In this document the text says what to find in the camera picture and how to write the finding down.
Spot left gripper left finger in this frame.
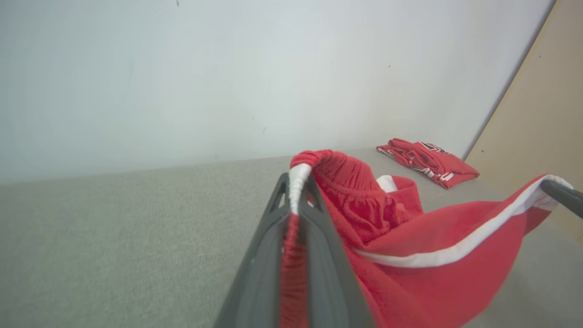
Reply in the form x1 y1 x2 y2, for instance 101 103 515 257
214 173 291 328

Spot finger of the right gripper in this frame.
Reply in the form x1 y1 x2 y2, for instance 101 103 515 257
540 179 583 219

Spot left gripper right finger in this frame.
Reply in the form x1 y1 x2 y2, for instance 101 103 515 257
301 178 376 328

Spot red shorts with white stripe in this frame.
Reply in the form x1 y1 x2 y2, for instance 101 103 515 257
278 149 574 328

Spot red jersey with white trim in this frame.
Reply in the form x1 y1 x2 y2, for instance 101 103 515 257
377 138 480 189

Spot beige panel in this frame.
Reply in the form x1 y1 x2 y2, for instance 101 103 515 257
464 0 583 242

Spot grey fabric sofa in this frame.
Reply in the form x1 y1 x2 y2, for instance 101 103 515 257
0 147 583 328

